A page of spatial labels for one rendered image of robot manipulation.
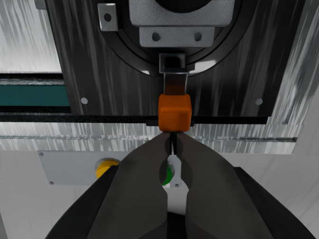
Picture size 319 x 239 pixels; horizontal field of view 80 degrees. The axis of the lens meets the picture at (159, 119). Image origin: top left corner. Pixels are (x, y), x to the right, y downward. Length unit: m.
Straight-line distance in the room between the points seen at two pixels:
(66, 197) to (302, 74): 0.51
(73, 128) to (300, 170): 0.44
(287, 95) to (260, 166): 0.23
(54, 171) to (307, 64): 0.36
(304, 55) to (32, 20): 0.32
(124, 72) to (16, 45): 0.16
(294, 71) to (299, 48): 0.02
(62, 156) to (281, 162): 0.41
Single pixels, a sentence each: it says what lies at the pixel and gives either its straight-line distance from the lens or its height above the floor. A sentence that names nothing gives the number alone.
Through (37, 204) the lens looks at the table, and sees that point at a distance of 0.60.
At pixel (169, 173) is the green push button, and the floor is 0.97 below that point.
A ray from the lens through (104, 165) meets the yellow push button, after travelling 0.29.
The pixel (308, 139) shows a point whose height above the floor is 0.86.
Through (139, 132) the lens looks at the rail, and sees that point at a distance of 0.25.
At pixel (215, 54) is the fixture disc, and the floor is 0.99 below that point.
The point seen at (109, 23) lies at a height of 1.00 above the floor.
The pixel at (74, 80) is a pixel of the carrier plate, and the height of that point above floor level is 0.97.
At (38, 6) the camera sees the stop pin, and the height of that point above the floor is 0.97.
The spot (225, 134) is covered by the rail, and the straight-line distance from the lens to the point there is 0.27.
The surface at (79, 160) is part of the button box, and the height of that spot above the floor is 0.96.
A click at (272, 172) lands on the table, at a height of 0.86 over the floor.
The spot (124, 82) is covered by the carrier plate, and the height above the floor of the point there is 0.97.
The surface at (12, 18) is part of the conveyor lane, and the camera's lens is 0.32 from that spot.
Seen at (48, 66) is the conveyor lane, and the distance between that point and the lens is 0.31.
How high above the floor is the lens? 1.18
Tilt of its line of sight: 63 degrees down
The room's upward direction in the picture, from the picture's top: 176 degrees counter-clockwise
